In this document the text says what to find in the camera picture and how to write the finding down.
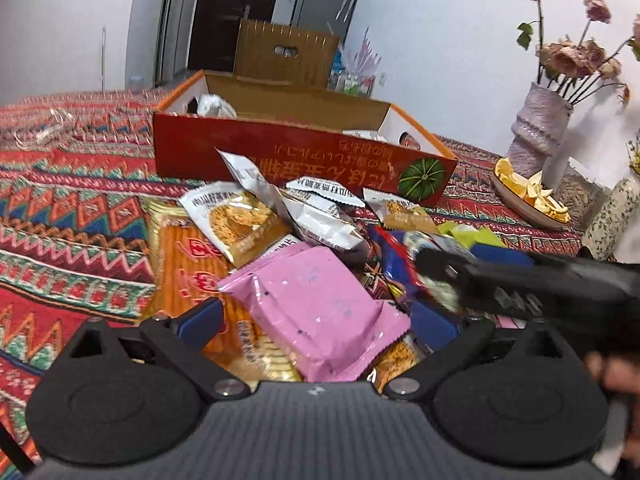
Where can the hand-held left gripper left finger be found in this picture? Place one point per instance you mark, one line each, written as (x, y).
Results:
(202, 321)

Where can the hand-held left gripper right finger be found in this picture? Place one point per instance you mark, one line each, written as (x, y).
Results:
(432, 326)

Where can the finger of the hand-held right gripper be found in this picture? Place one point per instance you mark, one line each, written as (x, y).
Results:
(442, 270)

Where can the green snack packet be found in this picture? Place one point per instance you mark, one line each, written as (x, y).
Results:
(465, 234)

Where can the blue red snack packet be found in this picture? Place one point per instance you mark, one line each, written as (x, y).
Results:
(395, 260)

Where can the orange crispy snack packet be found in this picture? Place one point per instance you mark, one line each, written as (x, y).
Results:
(397, 362)

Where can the plain blue snack packet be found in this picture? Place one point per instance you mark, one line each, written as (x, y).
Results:
(495, 254)

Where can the orange stick snack packet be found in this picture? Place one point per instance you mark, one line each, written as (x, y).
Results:
(185, 265)

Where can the small white brown snack packet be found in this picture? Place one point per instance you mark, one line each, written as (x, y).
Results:
(405, 220)

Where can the pink snack packet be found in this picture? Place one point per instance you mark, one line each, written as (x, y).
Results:
(320, 305)

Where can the silver snack packet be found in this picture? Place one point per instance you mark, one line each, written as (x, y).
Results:
(320, 227)

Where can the white black-print snack packet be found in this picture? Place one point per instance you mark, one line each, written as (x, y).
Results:
(325, 195)

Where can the red cardboard box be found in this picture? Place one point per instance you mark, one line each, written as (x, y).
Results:
(300, 155)

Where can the person's right hand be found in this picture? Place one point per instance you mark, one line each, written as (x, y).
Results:
(600, 366)

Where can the floral ceramic vase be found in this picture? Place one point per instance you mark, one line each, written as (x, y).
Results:
(612, 220)

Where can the clear jar of seeds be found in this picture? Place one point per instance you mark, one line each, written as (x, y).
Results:
(582, 195)

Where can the pile of orange peels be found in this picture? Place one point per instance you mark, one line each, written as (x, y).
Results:
(535, 187)

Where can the yellow flower branches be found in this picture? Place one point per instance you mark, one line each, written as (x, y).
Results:
(635, 157)

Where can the pink textured vase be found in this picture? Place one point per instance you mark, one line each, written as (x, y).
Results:
(537, 125)

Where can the dried pink roses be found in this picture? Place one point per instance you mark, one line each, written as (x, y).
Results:
(570, 57)

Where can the clear plastic wrapper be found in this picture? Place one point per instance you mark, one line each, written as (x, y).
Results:
(45, 127)

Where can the dark entrance door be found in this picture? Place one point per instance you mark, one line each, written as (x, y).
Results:
(220, 20)

